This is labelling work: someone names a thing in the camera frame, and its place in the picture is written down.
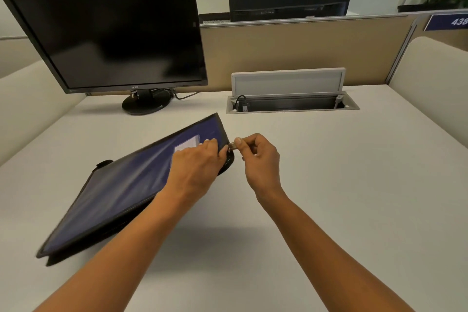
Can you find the person's left hand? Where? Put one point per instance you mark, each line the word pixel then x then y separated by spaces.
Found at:
pixel 192 169

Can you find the person's right hand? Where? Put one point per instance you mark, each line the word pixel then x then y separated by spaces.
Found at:
pixel 261 167

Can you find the person's left fingers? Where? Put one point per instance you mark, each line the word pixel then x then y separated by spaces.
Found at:
pixel 214 147

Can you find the person's right thumb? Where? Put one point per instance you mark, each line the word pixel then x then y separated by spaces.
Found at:
pixel 244 147

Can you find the metal zipper pull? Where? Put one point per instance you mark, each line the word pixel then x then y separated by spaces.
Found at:
pixel 231 146

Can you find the blue zippered document folder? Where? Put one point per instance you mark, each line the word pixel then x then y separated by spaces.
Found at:
pixel 124 183

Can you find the person's left forearm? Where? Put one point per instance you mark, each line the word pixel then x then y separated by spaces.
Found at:
pixel 120 249

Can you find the person's right forearm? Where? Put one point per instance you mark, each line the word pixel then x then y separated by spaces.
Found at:
pixel 321 249

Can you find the black monitor stand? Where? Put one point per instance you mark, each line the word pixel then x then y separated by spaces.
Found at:
pixel 146 102

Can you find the beige desk partition panel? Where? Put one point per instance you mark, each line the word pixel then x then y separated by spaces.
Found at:
pixel 303 52

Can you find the black widescreen monitor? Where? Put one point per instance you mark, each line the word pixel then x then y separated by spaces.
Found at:
pixel 289 4

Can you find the black computer monitor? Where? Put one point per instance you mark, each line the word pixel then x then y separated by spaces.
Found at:
pixel 106 30

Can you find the white side partition panel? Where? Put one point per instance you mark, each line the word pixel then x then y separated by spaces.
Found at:
pixel 33 107
pixel 429 77

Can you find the blue desk number sign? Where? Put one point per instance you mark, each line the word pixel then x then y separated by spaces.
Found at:
pixel 446 22

